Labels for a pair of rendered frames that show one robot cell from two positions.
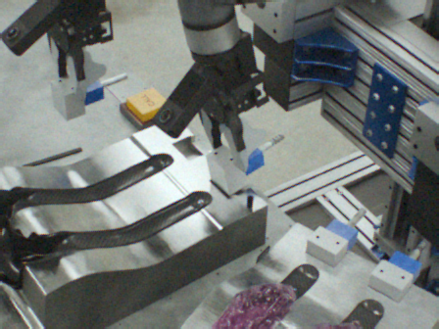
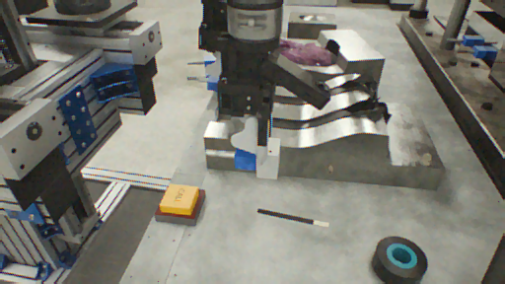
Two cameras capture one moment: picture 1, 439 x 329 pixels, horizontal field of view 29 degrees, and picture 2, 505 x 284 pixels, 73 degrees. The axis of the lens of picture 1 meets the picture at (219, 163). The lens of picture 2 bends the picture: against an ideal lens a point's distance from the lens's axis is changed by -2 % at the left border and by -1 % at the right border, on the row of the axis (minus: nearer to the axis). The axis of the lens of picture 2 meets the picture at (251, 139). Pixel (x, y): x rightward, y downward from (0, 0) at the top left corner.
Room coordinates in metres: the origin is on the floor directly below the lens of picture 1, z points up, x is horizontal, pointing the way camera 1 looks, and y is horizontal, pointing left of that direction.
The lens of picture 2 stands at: (1.47, 0.56, 1.32)
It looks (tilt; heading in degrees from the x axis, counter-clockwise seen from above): 37 degrees down; 224
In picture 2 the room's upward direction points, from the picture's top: straight up
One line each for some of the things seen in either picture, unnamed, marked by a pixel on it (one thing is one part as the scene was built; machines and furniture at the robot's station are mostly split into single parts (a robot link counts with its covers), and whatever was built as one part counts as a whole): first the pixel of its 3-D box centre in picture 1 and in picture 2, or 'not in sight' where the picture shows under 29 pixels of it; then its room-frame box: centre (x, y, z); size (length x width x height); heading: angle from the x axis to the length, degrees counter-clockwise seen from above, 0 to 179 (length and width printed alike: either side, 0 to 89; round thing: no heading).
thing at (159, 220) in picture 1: (93, 208); (316, 101); (0.87, 0.18, 0.92); 0.35 x 0.16 x 0.09; 126
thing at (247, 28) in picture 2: not in sight; (254, 21); (1.14, 0.24, 1.17); 0.08 x 0.08 x 0.05
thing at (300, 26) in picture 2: not in sight; (311, 26); (0.23, -0.29, 0.84); 0.20 x 0.15 x 0.07; 126
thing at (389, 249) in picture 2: not in sight; (398, 261); (1.06, 0.50, 0.82); 0.08 x 0.08 x 0.04
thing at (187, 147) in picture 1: (191, 156); (222, 122); (1.04, 0.05, 0.87); 0.05 x 0.05 x 0.04; 36
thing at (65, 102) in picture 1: (92, 88); (242, 155); (1.15, 0.22, 0.93); 0.13 x 0.05 x 0.05; 126
